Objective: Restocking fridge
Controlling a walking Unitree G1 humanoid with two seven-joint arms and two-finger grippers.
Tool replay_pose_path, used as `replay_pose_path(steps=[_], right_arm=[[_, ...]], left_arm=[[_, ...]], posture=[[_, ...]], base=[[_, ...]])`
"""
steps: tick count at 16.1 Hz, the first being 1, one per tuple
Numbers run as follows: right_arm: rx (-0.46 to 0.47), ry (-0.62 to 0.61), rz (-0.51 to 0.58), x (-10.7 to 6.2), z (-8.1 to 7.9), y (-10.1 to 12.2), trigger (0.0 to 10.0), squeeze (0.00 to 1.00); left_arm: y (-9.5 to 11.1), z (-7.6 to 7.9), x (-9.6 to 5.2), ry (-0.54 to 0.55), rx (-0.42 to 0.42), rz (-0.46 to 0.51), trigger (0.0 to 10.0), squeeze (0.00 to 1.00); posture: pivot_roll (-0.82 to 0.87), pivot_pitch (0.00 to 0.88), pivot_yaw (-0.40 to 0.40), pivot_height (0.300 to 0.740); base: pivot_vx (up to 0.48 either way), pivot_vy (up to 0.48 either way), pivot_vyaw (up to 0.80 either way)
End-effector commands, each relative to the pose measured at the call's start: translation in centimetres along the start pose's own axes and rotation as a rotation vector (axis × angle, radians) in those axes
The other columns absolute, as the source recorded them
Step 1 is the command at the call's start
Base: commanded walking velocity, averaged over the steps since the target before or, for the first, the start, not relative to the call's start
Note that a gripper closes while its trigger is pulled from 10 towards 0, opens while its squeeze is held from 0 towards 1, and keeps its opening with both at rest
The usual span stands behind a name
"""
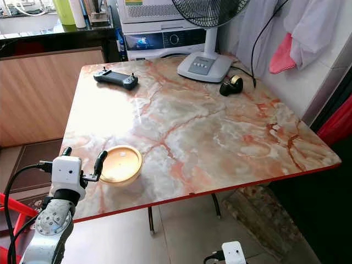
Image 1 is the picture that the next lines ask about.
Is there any pink cloth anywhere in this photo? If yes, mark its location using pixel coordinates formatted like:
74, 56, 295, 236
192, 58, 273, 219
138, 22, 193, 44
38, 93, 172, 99
269, 32, 298, 75

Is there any red plastic object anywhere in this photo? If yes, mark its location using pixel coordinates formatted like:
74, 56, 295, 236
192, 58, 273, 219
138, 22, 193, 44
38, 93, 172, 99
316, 93, 352, 146

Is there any black metal table leg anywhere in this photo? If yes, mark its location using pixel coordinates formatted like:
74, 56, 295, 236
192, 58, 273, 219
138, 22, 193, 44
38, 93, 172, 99
211, 192, 222, 219
147, 206, 156, 234

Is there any mottled brown floor mat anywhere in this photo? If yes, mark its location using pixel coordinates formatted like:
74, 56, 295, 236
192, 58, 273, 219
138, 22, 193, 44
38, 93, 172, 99
220, 184, 303, 259

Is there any black furniture panel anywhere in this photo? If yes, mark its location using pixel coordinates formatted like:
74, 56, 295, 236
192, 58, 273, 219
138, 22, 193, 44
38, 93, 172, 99
269, 82, 352, 264

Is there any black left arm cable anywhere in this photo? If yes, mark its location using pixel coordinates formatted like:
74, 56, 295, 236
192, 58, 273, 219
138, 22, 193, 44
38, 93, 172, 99
3, 161, 56, 264

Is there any brown utensil holder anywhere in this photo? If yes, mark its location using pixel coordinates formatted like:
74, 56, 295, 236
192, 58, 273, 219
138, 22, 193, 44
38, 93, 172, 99
85, 0, 111, 27

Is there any dark grey remote controller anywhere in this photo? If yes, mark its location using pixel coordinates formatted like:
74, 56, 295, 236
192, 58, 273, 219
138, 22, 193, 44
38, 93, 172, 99
93, 67, 140, 91

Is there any black power cable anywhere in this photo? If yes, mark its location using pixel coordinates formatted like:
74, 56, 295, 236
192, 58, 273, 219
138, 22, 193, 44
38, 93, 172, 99
231, 0, 291, 89

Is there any green bottle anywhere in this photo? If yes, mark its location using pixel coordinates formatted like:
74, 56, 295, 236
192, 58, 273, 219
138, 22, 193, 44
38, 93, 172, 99
54, 0, 78, 26

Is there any dark patterned rug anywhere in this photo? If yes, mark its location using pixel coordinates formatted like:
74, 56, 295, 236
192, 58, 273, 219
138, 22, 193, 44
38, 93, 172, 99
0, 190, 43, 243

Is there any white bottle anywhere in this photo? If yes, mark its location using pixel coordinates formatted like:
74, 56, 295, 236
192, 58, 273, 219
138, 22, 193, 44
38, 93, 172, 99
73, 0, 89, 29

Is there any white hanging garment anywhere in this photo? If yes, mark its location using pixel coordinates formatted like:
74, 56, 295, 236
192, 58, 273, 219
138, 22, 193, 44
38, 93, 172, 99
234, 0, 352, 71

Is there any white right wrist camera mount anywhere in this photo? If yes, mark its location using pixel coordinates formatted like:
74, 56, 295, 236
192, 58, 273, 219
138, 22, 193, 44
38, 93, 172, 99
222, 241, 247, 264

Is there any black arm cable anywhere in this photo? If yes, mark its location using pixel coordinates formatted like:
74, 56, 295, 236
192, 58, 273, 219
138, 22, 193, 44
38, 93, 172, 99
203, 250, 224, 264
3, 161, 56, 264

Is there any red metal chair frame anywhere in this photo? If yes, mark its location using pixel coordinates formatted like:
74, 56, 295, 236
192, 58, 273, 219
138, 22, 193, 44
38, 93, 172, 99
0, 192, 39, 264

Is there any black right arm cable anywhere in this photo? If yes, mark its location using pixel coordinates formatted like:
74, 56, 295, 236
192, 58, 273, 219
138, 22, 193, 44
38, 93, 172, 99
203, 250, 224, 264

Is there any black tape dispenser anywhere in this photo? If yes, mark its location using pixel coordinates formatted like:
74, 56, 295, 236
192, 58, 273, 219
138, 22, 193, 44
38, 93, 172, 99
219, 75, 244, 97

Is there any white vented dryer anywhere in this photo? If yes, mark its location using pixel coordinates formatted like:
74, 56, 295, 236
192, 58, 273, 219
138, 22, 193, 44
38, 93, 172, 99
115, 0, 205, 25

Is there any white sink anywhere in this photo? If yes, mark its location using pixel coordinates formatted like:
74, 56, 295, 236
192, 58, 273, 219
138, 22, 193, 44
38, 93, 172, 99
0, 12, 61, 35

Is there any white fan with black grille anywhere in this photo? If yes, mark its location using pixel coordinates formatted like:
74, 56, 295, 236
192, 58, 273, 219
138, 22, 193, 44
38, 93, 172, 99
171, 0, 251, 84

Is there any black countertop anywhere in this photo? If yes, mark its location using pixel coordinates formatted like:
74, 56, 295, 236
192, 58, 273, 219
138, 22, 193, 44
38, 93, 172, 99
0, 22, 122, 61

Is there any white washing machine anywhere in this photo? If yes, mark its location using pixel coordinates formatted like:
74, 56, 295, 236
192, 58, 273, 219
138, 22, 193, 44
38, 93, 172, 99
121, 25, 210, 61

